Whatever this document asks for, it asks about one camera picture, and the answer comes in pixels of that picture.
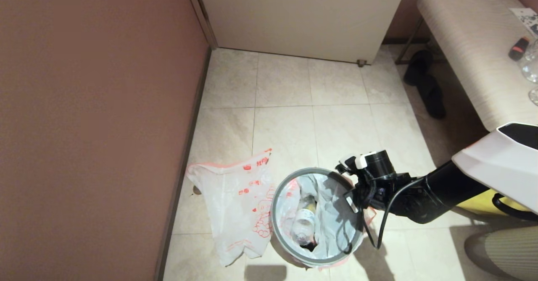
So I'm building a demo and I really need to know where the white door panel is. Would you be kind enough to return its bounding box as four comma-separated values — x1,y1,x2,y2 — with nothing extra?
183,0,411,65

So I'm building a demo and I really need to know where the black slipper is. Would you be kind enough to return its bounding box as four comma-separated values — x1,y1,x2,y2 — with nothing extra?
403,49,435,86
417,74,447,120

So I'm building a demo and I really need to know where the black remote with red button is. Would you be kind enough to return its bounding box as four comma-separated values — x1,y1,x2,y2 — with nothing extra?
508,37,531,62

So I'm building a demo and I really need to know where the printed paper card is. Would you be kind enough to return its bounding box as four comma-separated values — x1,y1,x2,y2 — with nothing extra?
509,7,538,37

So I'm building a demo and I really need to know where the clear plastic bottle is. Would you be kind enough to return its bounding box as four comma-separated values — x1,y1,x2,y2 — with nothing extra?
291,196,319,248

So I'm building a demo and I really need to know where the beige wood-grain bench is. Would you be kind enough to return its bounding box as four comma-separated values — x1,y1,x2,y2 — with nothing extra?
395,0,538,132

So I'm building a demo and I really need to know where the grey bin rim ring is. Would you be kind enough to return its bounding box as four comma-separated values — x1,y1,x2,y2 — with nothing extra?
271,167,364,269

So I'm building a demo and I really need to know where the dark baseboard strip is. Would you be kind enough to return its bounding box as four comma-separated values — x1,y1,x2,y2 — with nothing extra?
153,46,213,281

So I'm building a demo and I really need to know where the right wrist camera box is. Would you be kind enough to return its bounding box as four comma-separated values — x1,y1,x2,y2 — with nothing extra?
335,155,360,176

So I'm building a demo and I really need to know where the yellow fabric bag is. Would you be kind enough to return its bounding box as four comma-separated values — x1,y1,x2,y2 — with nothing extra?
455,188,533,215

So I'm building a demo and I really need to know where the white red-printed bag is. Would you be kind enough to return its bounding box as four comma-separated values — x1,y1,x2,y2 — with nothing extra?
186,148,278,267

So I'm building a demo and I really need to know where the white trash bag with rubbish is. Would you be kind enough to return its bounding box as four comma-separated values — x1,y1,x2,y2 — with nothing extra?
273,170,377,270

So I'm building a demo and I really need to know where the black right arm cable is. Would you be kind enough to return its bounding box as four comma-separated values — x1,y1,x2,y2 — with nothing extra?
361,176,426,250

